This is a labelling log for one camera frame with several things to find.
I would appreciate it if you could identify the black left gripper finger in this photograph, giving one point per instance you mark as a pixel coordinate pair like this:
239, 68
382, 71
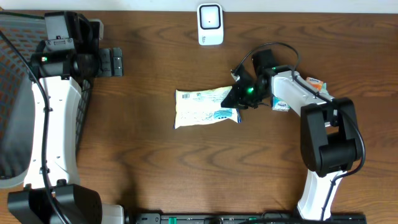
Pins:
105, 56
118, 69

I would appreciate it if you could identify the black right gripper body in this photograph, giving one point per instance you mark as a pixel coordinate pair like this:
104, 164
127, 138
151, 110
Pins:
249, 92

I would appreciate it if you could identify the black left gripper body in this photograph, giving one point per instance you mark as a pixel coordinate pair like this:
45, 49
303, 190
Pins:
104, 62

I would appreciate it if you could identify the teal tissue pack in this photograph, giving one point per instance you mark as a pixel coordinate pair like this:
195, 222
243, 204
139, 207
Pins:
279, 105

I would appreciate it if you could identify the cream snack bag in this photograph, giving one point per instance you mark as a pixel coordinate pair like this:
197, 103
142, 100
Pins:
203, 107

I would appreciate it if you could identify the orange tissue pack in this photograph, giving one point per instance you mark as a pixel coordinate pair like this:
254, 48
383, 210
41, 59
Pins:
317, 84

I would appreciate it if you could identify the mint green wipes pack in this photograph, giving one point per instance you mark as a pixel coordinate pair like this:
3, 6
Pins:
324, 89

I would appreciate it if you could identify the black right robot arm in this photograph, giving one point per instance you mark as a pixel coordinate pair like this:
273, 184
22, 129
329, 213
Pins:
331, 144

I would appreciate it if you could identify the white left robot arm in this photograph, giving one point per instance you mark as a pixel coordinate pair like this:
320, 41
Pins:
52, 192

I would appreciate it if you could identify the white barcode scanner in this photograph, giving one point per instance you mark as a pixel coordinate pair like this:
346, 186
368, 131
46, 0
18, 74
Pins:
210, 24

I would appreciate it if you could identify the dark grey plastic basket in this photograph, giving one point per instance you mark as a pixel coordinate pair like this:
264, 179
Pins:
20, 35

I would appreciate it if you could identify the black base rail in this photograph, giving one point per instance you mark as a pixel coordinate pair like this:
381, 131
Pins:
156, 218

